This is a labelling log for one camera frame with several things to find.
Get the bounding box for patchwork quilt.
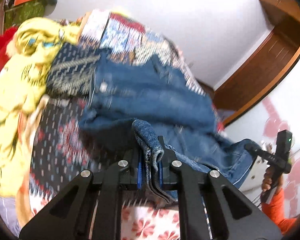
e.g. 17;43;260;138
80;9;208;98

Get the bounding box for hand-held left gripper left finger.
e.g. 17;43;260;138
19;147;143;240

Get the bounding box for blue denim jeans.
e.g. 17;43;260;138
79;49;259;204

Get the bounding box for grey striped cloth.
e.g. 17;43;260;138
0;190;23;235

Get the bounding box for navy patterned cloth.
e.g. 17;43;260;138
46;42;108;98

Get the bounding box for wooden door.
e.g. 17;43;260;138
214;30;300;110

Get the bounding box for person's right hand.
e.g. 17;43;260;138
262;167;284;193

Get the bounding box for red floral bedsheet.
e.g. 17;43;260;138
20;97;185;240

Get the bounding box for wooden overhead cabinet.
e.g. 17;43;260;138
259;0;300;30

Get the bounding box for red cloth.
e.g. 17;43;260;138
0;26;19;77

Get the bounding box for green patterned cloth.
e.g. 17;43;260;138
4;1;45;27

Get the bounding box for yellow cartoon blanket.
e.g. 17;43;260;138
0;17;82;197

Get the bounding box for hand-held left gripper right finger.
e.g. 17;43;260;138
157;136;282;240

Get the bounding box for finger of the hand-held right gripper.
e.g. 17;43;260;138
244;142;278;162

